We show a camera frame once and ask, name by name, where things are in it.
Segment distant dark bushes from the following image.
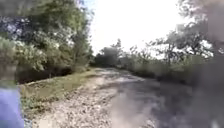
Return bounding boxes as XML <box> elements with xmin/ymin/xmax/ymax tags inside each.
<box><xmin>94</xmin><ymin>39</ymin><xmax>127</xmax><ymax>69</ymax></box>

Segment row of shaded trees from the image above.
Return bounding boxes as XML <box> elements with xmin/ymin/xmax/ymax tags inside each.
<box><xmin>125</xmin><ymin>0</ymin><xmax>224</xmax><ymax>88</ymax></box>

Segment row of green trees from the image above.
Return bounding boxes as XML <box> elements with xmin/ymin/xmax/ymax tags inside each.
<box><xmin>0</xmin><ymin>0</ymin><xmax>96</xmax><ymax>85</ymax></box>

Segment grey gravel path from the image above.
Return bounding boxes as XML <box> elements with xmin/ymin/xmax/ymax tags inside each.
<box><xmin>30</xmin><ymin>67</ymin><xmax>224</xmax><ymax>128</ymax></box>

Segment grass verge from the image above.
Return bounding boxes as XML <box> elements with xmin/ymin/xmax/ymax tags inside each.
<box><xmin>18</xmin><ymin>68</ymin><xmax>98</xmax><ymax>118</ymax></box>

